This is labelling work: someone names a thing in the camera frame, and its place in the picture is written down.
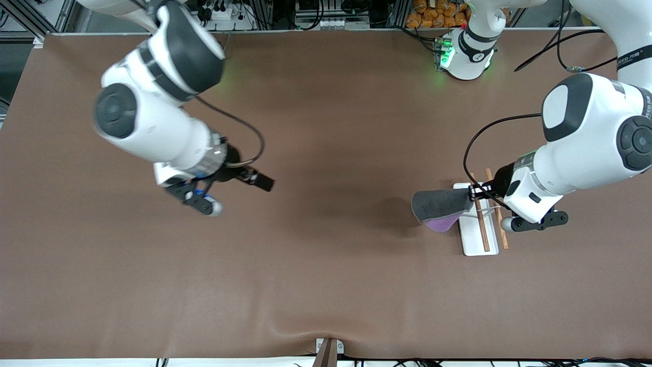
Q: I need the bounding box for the white rack with wooden bars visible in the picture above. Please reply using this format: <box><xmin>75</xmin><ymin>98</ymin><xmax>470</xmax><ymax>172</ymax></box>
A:
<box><xmin>452</xmin><ymin>168</ymin><xmax>510</xmax><ymax>256</ymax></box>

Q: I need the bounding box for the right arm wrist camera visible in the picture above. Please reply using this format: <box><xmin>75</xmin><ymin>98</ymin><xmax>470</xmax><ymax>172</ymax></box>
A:
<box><xmin>164</xmin><ymin>178</ymin><xmax>224</xmax><ymax>217</ymax></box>

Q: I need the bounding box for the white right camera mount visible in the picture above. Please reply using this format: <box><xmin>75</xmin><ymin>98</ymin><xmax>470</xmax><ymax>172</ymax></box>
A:
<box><xmin>153</xmin><ymin>162</ymin><xmax>179</xmax><ymax>187</ymax></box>

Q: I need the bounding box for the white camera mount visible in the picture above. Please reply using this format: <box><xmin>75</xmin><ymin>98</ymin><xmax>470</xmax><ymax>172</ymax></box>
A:
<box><xmin>503</xmin><ymin>166</ymin><xmax>558</xmax><ymax>225</ymax></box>
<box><xmin>153</xmin><ymin>162</ymin><xmax>179</xmax><ymax>187</ymax></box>

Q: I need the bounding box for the white terminal block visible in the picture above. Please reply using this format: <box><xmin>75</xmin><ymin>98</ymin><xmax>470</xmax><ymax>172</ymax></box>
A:
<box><xmin>316</xmin><ymin>18</ymin><xmax>370</xmax><ymax>31</ymax></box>

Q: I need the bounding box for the brown table mat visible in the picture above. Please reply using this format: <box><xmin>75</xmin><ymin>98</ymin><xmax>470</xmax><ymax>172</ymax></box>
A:
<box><xmin>0</xmin><ymin>28</ymin><xmax>652</xmax><ymax>360</ymax></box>

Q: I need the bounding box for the white power strip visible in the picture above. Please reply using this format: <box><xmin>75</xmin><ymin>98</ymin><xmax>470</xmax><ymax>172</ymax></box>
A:
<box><xmin>196</xmin><ymin>0</ymin><xmax>255</xmax><ymax>31</ymax></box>

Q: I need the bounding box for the grey and purple towel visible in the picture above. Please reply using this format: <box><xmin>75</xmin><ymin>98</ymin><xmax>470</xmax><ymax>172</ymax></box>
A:
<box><xmin>411</xmin><ymin>188</ymin><xmax>474</xmax><ymax>233</ymax></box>

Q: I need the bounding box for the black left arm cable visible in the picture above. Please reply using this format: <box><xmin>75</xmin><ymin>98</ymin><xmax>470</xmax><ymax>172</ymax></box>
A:
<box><xmin>463</xmin><ymin>0</ymin><xmax>619</xmax><ymax>211</ymax></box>

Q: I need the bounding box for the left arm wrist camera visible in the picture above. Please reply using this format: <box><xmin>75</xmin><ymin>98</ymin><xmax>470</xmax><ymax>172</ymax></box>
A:
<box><xmin>501</xmin><ymin>210</ymin><xmax>569</xmax><ymax>233</ymax></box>

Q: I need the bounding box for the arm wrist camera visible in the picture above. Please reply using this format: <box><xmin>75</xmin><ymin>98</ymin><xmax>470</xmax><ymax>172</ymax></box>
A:
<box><xmin>501</xmin><ymin>210</ymin><xmax>569</xmax><ymax>233</ymax></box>
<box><xmin>164</xmin><ymin>178</ymin><xmax>224</xmax><ymax>217</ymax></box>

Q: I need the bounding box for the aluminium frame profile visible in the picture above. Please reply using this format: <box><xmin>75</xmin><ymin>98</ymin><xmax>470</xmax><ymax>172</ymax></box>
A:
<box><xmin>0</xmin><ymin>0</ymin><xmax>82</xmax><ymax>49</ymax></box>

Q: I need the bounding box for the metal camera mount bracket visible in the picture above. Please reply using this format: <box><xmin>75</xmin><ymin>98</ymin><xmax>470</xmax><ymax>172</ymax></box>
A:
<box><xmin>315</xmin><ymin>337</ymin><xmax>345</xmax><ymax>367</ymax></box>

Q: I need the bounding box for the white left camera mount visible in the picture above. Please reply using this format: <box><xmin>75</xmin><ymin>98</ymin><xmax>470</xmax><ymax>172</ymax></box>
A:
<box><xmin>503</xmin><ymin>166</ymin><xmax>558</xmax><ymax>225</ymax></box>

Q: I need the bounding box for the pile of orange items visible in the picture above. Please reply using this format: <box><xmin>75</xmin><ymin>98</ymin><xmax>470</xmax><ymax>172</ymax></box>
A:
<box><xmin>406</xmin><ymin>0</ymin><xmax>472</xmax><ymax>29</ymax></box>

